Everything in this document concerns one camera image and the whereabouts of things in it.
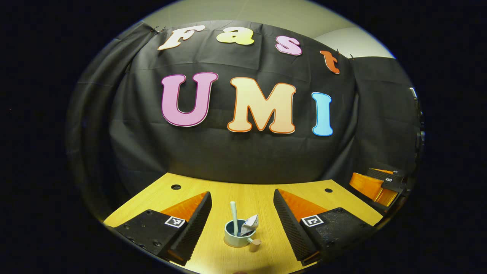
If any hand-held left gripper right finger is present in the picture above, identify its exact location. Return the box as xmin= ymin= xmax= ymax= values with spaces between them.
xmin=273 ymin=188 xmax=383 ymax=267

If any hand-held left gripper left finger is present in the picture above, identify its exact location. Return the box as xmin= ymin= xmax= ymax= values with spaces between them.
xmin=107 ymin=191 xmax=213 ymax=266

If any white toothpaste tube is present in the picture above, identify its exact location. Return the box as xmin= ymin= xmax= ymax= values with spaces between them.
xmin=240 ymin=214 xmax=259 ymax=236

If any light blue cup wooden handle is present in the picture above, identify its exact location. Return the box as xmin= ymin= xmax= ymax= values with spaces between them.
xmin=224 ymin=219 xmax=262 ymax=252

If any pale green toothbrush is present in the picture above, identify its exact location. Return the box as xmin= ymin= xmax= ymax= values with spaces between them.
xmin=230 ymin=201 xmax=239 ymax=237

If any wooden desktop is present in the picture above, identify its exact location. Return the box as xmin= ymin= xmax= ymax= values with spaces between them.
xmin=103 ymin=172 xmax=384 ymax=274

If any black backdrop cloth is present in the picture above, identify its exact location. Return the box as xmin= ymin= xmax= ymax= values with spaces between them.
xmin=67 ymin=20 xmax=423 ymax=221

